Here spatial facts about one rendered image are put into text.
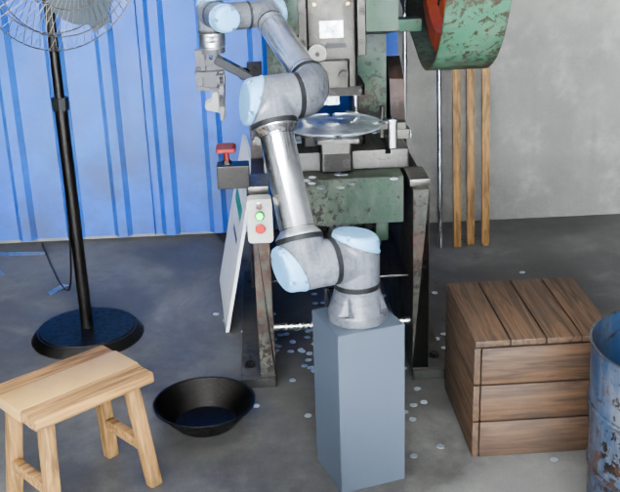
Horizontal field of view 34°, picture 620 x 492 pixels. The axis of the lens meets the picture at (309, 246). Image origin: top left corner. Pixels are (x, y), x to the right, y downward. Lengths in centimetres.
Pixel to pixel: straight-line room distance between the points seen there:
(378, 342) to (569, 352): 54
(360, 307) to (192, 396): 82
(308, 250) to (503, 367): 65
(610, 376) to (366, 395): 61
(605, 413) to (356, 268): 66
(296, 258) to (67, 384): 67
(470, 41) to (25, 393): 153
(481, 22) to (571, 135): 182
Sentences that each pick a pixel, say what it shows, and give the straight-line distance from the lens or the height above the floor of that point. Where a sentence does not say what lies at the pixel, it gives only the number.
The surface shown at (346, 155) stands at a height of 70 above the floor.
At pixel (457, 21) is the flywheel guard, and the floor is 111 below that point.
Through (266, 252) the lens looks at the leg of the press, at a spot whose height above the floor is 45.
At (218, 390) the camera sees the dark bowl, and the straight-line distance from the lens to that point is 312.
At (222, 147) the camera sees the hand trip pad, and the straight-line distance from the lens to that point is 298.
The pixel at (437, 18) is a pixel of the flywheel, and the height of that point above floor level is 106.
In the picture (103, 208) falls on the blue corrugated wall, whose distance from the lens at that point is 453.
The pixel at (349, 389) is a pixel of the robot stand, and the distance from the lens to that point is 254.
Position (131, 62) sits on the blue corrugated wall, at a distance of 435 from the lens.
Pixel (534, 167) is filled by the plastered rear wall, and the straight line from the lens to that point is 462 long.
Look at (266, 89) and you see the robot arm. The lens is 247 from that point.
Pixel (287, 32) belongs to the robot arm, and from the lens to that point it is 273.
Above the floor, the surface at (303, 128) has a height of 78.
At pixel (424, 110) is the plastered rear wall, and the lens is 445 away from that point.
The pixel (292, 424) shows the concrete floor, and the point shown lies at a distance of 300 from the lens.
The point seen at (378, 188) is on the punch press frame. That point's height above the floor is 61.
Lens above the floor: 152
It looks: 20 degrees down
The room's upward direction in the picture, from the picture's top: 2 degrees counter-clockwise
